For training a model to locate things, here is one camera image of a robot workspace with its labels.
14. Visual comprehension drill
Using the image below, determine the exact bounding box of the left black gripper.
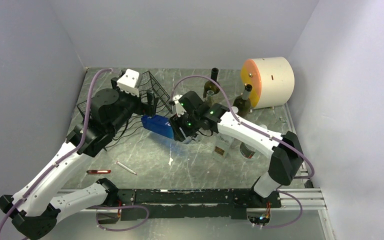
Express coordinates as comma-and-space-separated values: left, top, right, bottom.
109, 77, 160, 134

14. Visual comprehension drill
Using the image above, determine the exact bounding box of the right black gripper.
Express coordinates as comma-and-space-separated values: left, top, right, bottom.
168, 109, 201, 142

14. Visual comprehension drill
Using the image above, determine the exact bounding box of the blue square bottle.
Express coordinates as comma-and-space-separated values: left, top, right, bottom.
141, 115, 174, 140

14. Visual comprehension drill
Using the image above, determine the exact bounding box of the clear square liquor bottle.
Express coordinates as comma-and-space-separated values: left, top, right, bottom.
212, 133, 234, 161

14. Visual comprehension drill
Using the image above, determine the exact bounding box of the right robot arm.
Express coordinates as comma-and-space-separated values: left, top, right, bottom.
169, 91, 304, 207

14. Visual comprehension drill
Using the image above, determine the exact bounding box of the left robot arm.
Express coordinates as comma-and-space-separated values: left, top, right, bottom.
0, 88, 158, 240

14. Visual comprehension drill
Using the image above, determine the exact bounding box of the dark green wine bottle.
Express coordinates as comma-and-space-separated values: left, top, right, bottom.
203, 67, 220, 99

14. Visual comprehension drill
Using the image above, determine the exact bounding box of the dark wine bottle white neck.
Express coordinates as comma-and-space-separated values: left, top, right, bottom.
232, 83, 253, 118

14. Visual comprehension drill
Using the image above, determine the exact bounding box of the clear round bottle dark label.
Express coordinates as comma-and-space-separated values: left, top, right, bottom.
239, 142, 261, 161

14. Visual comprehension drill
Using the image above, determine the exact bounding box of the white pen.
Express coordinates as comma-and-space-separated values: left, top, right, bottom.
115, 161, 138, 176

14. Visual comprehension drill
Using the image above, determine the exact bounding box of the red pen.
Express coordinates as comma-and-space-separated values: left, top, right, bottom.
86, 169, 112, 175

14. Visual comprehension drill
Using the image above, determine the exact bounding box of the cream cylinder orange face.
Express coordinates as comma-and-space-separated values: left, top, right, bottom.
240, 57, 295, 109

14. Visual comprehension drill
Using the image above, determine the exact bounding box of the black wire wine rack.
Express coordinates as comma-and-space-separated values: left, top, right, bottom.
68, 70, 170, 155

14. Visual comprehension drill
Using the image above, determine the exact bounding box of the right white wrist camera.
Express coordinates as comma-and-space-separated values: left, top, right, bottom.
172, 94, 186, 117

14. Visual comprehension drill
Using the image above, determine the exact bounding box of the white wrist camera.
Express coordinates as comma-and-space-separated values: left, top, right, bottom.
116, 68, 142, 97
172, 94, 186, 117

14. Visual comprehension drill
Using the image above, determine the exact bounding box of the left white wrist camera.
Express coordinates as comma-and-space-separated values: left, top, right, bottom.
116, 68, 142, 97

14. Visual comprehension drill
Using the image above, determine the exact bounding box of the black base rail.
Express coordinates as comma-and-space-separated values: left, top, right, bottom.
99, 188, 282, 221

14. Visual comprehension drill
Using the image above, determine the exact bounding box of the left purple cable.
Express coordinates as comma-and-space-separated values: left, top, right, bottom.
0, 67, 113, 240

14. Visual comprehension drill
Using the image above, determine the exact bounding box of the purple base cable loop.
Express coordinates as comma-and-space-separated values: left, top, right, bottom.
95, 204, 151, 232

